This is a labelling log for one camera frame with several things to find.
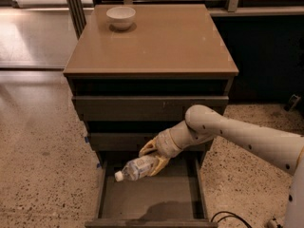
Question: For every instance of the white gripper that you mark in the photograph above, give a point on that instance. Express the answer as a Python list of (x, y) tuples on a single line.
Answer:
[(165, 143)]

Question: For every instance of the open bottom drawer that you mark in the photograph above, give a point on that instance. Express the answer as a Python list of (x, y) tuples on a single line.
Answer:
[(172, 199)]

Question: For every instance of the metal window frame post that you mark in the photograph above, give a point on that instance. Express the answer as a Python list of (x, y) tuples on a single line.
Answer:
[(77, 15)]

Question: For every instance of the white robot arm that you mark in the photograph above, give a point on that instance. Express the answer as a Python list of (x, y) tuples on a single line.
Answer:
[(282, 149)]

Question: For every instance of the small grey floor bracket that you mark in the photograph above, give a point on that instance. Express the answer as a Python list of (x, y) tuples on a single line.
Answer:
[(292, 103)]

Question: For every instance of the top drawer front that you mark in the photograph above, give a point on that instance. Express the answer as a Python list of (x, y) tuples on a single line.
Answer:
[(142, 108)]

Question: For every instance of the brown drawer cabinet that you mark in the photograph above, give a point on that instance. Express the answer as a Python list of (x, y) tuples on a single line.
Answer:
[(170, 50)]

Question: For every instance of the middle drawer front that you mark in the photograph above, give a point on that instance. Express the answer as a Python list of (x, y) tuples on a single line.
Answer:
[(118, 141)]

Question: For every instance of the white ceramic bowl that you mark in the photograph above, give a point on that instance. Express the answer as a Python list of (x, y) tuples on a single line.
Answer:
[(121, 18)]

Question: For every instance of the clear blue-labelled plastic bottle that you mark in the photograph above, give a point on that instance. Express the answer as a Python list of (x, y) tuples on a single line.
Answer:
[(136, 169)]

